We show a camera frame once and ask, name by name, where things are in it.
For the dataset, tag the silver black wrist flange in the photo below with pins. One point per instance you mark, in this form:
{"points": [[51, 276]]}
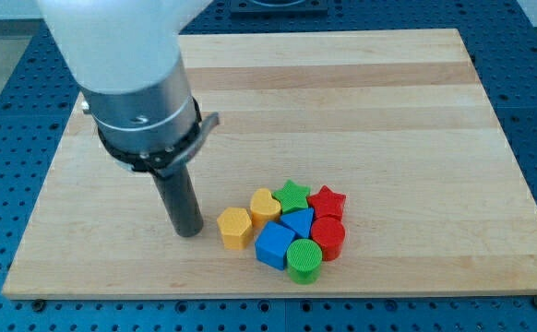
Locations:
{"points": [[158, 129]]}

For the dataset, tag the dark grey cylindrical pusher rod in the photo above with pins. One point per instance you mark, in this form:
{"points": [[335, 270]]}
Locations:
{"points": [[180, 201]]}

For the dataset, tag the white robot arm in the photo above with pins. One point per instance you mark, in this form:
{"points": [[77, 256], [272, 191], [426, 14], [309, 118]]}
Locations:
{"points": [[126, 57]]}

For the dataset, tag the green star block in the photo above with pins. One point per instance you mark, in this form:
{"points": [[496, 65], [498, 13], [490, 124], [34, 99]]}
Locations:
{"points": [[292, 197]]}

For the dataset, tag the red star block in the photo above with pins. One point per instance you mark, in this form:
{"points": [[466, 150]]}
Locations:
{"points": [[327, 204]]}

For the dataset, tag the light wooden board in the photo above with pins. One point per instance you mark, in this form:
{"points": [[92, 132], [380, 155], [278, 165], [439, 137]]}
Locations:
{"points": [[397, 120]]}

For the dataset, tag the yellow hexagon block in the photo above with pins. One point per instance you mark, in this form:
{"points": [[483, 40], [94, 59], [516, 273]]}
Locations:
{"points": [[236, 228]]}

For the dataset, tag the yellow heart block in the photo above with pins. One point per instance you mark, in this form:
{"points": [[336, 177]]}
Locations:
{"points": [[264, 208]]}

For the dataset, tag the blue cube block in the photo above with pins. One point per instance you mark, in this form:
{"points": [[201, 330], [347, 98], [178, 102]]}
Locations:
{"points": [[272, 244]]}

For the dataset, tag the blue triangle block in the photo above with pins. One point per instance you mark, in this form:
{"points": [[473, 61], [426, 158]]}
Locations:
{"points": [[300, 221]]}

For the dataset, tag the green cylinder block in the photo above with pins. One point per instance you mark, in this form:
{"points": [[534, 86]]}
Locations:
{"points": [[304, 259]]}

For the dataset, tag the black mounting plate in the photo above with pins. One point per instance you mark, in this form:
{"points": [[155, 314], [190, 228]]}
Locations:
{"points": [[277, 7]]}

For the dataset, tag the red cylinder block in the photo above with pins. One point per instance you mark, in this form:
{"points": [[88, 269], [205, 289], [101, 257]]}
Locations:
{"points": [[330, 235]]}

